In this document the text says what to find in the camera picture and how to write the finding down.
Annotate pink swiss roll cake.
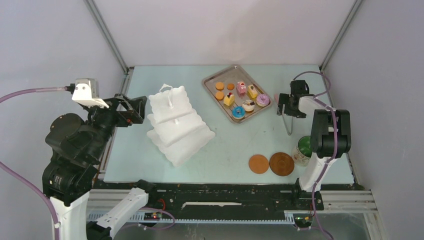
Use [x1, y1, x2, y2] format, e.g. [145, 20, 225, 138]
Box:
[236, 81, 247, 95]

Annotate green interior floral mug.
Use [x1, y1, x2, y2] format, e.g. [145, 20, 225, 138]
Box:
[290, 135, 317, 167]

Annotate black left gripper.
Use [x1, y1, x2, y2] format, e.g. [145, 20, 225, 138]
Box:
[84, 91, 148, 160]

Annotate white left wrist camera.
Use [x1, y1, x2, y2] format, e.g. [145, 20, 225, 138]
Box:
[71, 78, 110, 109]

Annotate orange cookie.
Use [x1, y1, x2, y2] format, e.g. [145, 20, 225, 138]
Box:
[214, 91, 225, 101]
[215, 82, 225, 91]

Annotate yellow cake slice with cherry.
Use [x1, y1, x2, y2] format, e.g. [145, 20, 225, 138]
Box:
[223, 92, 235, 107]

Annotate white three-tier dessert stand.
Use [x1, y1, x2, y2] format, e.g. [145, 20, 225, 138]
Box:
[146, 83, 216, 168]

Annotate dark brown wooden saucer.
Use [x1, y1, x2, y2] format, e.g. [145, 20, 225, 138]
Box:
[269, 152, 295, 177]

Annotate orange cookie front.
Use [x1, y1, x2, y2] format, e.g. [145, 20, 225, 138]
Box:
[214, 91, 225, 101]

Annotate orange cookie rear left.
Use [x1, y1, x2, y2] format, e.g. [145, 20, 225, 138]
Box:
[215, 82, 225, 91]

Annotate stainless steel tray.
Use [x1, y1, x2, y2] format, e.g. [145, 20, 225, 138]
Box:
[202, 65, 273, 124]

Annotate white spare arm link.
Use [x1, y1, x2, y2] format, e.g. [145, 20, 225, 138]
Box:
[86, 188, 149, 240]

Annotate yellow cake slice with fruit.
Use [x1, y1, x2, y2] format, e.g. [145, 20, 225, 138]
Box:
[247, 84, 258, 99]

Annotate brown cookie rear right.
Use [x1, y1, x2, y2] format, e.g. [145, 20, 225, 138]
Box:
[227, 83, 235, 90]

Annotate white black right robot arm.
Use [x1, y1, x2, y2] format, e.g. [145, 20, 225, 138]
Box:
[277, 80, 352, 209]

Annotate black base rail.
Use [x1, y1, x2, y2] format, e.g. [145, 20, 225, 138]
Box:
[89, 180, 326, 222]

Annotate white chocolate donut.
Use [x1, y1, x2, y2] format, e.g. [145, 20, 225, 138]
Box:
[241, 99, 256, 113]

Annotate blue frosted donut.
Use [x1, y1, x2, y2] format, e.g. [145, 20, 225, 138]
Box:
[231, 106, 246, 120]

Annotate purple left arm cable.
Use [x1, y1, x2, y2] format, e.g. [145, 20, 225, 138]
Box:
[0, 86, 72, 240]

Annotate light brown coaster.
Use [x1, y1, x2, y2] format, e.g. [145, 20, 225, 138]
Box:
[248, 154, 269, 174]

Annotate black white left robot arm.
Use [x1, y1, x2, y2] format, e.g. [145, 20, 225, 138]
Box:
[42, 94, 148, 240]

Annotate pink-tipped metal tongs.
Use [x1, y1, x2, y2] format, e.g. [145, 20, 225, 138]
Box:
[274, 93, 294, 136]

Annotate purple sprinkled donut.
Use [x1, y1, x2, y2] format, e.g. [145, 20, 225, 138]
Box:
[256, 94, 271, 107]

